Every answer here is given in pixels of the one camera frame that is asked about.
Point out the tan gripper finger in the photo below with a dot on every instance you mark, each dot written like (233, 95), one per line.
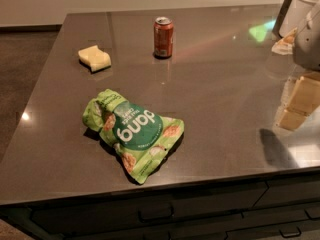
(300, 98)

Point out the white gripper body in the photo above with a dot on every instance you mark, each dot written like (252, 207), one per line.
(308, 44)

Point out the red coke can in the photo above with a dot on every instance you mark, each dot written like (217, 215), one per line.
(163, 37)

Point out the green rice chip bag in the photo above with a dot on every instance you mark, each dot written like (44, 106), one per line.
(141, 138)

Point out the dark drawer cabinet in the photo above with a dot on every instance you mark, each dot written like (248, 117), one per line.
(285, 207)

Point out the yellow sponge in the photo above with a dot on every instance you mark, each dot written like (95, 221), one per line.
(94, 58)

